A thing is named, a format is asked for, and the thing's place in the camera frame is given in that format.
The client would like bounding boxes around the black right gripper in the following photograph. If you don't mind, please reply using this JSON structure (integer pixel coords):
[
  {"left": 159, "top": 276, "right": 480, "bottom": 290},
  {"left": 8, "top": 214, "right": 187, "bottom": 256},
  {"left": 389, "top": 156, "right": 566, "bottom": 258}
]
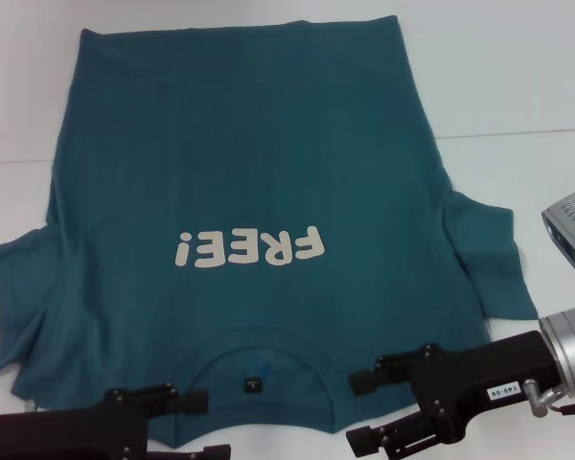
[{"left": 345, "top": 330, "right": 564, "bottom": 460}]

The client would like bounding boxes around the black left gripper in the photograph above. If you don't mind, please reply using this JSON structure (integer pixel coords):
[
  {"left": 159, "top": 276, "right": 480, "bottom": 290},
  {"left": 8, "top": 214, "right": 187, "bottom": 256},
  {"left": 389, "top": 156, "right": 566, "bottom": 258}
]
[{"left": 0, "top": 381, "right": 234, "bottom": 460}]

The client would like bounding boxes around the blue t-shirt with FREE print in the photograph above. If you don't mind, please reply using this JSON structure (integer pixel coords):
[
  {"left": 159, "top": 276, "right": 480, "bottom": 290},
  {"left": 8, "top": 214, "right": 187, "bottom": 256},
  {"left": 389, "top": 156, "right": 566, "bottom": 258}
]
[{"left": 0, "top": 14, "right": 541, "bottom": 449}]

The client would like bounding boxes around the grey cable with metal plug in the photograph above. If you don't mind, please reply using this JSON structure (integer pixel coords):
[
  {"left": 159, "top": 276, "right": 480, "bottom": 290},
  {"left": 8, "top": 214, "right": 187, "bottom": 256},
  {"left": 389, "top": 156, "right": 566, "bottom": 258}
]
[{"left": 526, "top": 378, "right": 575, "bottom": 419}]

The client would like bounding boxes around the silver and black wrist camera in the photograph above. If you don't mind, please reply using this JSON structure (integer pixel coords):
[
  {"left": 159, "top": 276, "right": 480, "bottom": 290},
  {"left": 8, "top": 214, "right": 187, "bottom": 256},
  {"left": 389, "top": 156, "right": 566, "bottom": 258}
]
[{"left": 540, "top": 182, "right": 575, "bottom": 284}]

